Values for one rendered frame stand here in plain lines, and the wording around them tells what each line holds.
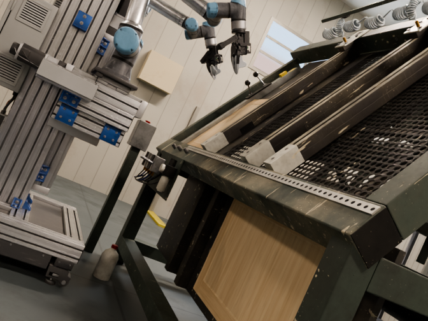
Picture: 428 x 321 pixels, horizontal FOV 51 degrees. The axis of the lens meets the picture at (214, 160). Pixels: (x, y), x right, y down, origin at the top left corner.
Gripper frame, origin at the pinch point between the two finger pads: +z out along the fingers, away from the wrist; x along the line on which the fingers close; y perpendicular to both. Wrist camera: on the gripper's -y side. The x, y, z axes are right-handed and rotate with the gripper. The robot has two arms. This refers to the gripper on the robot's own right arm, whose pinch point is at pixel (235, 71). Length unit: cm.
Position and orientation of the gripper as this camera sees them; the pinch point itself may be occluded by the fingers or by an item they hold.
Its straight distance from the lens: 230.1
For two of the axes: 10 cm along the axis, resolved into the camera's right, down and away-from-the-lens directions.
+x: -3.3, -1.2, 9.3
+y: 9.4, -0.6, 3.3
